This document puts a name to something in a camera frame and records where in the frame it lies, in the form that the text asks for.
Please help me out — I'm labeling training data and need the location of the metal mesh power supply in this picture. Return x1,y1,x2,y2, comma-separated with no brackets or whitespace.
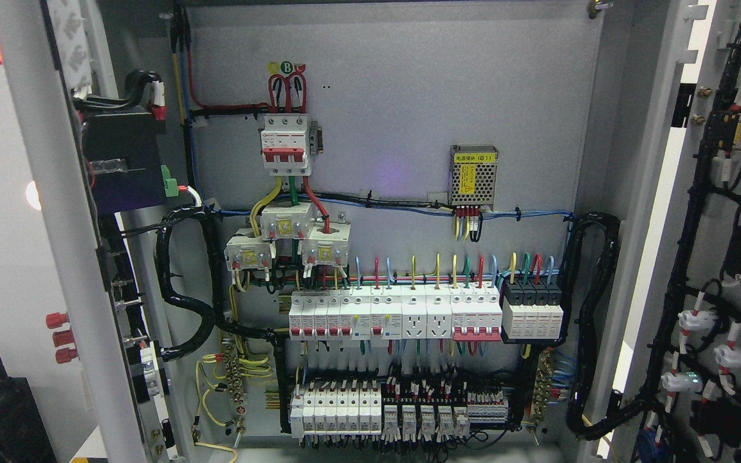
448,145,499,207

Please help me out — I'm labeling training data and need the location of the black white surge protector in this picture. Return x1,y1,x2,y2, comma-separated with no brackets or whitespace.
500,280,564,346

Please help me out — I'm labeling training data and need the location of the black cable loom left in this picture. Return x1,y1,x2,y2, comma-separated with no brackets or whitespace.
154,204,291,435

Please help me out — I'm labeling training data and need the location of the black digital power meter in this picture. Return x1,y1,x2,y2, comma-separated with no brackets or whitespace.
83,107,167,216

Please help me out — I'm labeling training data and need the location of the black cable loom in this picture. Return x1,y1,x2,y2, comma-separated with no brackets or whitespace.
563,212,622,441
154,204,291,435

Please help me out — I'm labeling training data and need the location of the white glowing indicator light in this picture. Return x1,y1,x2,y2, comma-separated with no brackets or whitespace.
24,181,42,211

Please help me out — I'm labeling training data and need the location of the white lower breaker row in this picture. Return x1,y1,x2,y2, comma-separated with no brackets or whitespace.
290,380,383,440

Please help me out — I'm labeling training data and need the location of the red main circuit breaker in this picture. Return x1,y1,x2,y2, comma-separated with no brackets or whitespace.
260,113,323,176

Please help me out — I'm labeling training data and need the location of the black equipment left corner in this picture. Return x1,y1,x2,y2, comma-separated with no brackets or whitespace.
0,356,57,462

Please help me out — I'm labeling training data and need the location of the black cable loom right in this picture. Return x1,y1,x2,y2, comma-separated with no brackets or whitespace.
563,212,622,441

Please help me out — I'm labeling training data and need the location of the grey cabinet door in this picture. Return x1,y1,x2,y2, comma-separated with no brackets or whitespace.
576,0,741,463
0,1,155,462

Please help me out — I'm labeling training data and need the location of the white socket breaker row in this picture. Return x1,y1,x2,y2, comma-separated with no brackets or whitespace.
288,284,502,343

